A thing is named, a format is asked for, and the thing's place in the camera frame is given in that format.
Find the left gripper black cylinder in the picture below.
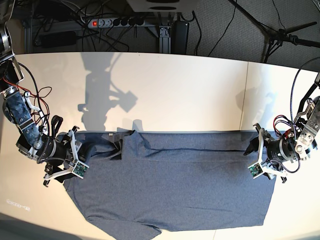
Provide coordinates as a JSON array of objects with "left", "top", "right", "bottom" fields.
[{"left": 253, "top": 123, "right": 299, "bottom": 184}]

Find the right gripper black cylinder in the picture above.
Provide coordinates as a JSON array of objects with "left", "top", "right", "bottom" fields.
[{"left": 41, "top": 129, "right": 85, "bottom": 187}]

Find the blue-grey T-shirt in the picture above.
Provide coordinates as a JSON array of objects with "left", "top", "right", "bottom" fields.
[{"left": 63, "top": 131, "right": 275, "bottom": 240}]

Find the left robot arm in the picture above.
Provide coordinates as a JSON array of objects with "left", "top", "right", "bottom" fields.
[{"left": 244, "top": 67, "right": 320, "bottom": 184}]

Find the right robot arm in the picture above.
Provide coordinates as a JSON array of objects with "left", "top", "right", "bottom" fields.
[{"left": 0, "top": 23, "right": 89, "bottom": 187}]

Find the black tripod stand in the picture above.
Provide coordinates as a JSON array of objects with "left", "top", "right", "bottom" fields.
[{"left": 228, "top": 0, "right": 320, "bottom": 64}]

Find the black box under table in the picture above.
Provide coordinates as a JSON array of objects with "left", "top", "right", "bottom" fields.
[{"left": 33, "top": 31, "right": 77, "bottom": 48}]

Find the white power strip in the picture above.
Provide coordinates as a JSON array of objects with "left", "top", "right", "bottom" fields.
[{"left": 87, "top": 17, "right": 146, "bottom": 30}]

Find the black power adapter brick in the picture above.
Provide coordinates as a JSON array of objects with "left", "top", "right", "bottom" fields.
[{"left": 171, "top": 20, "right": 189, "bottom": 55}]

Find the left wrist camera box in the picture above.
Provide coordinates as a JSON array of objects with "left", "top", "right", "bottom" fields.
[{"left": 247, "top": 162, "right": 265, "bottom": 179}]

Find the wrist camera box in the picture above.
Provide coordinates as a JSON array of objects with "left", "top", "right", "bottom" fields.
[
  {"left": 247, "top": 162, "right": 265, "bottom": 179},
  {"left": 71, "top": 160, "right": 89, "bottom": 179}
]

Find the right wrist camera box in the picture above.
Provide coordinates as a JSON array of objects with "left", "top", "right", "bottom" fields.
[{"left": 71, "top": 160, "right": 89, "bottom": 179}]

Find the aluminium frame post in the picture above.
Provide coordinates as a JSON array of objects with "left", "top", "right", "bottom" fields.
[{"left": 158, "top": 26, "right": 171, "bottom": 54}]

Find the grey base camera mount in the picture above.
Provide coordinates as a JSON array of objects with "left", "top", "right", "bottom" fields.
[{"left": 127, "top": 0, "right": 199, "bottom": 13}]

